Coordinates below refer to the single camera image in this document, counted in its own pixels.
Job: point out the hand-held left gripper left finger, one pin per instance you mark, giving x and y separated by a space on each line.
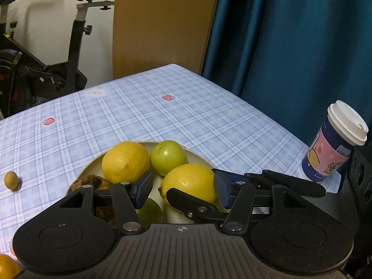
142 190

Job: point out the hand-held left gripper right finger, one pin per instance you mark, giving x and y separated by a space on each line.
222 190

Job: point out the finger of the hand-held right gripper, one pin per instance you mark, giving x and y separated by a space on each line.
191 203
290 181

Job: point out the yellow lemon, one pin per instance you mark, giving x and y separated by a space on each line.
189 181
125 161

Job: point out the round green fruit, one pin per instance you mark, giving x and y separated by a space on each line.
151 212
168 157

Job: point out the beige round plate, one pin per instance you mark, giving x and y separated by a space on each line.
199 161

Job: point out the paper cup with white lid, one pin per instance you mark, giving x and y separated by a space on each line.
334 148

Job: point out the blue checked tablecloth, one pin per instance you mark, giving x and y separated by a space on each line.
145 107

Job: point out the dark blue curtain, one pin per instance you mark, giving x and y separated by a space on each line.
290 49

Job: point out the black exercise bike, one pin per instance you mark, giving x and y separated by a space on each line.
69 72

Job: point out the small orange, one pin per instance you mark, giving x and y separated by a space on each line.
7 267

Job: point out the brown wooden board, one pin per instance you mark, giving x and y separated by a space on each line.
162 26

